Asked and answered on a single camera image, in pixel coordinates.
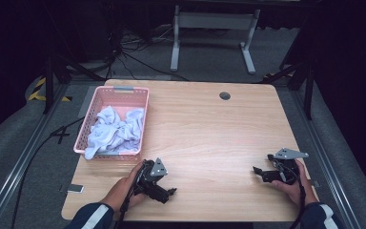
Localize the pink plastic basket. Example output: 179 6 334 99
72 85 151 161

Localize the grey metal table frame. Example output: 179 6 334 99
170 4 262 75

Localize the person's right hand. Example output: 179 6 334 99
271 158 318 206

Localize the yellow black hazard tape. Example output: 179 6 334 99
28 76 73 103

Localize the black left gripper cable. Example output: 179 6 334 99
113 161 148 229

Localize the black tape cross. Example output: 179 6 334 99
51 126 71 145

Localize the aluminium floor rail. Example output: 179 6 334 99
290 89 363 229
0 83 71 229

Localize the black tripod stand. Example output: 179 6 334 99
42 53 107 115
260 60 316 121

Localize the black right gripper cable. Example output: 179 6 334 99
288 177 307 229

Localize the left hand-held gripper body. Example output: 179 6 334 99
133 156 172 205

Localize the black floor cable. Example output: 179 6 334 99
10 116 86 229

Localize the person's left hand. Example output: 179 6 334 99
100 160 147 214

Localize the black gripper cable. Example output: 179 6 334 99
288 177 307 229
113 161 148 229

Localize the bundle of black floor cables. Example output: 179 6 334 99
106 27 190 82

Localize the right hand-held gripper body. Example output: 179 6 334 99
261 147 310 185

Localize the white cat-print towel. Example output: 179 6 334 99
84 105 146 161

